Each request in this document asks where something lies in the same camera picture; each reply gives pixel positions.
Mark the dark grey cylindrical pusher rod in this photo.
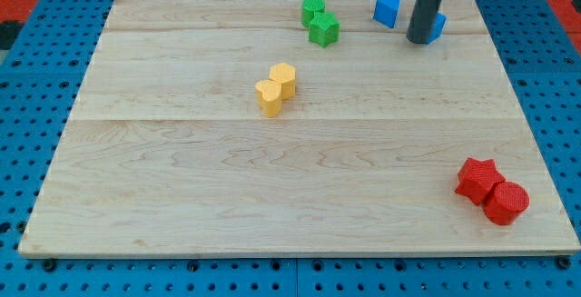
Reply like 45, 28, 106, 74
407, 0, 442, 45

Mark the yellow heart block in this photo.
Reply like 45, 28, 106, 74
255, 80, 282, 117

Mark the green star block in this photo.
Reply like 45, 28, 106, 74
308, 13, 340, 48

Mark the blue cube block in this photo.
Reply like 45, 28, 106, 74
427, 13, 447, 45

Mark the green cylinder block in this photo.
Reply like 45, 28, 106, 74
301, 0, 326, 28

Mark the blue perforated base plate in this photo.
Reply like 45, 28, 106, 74
1, 0, 580, 296

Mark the red star block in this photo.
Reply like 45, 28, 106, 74
455, 157, 506, 205

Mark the red cylinder block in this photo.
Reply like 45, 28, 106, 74
483, 182, 530, 225

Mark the yellow hexagon block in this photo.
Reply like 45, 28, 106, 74
270, 63, 296, 99

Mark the light wooden board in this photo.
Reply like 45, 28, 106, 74
19, 0, 580, 259

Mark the blue triangle block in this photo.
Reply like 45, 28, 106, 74
373, 0, 400, 29

